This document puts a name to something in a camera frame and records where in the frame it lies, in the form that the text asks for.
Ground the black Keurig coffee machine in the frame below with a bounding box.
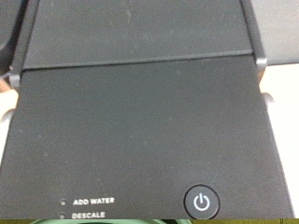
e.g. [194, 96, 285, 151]
[0, 0, 296, 220]

